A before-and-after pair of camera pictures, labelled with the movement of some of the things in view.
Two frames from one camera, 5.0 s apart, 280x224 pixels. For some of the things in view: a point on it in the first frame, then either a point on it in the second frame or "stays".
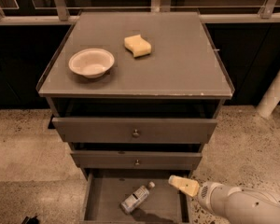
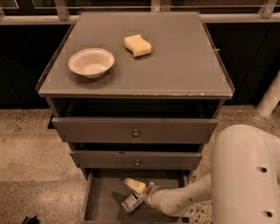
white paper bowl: x=91 y=63 stays
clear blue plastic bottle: x=128 y=204 stays
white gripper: x=210 y=194 → x=153 y=194
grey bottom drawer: x=105 y=190 stays
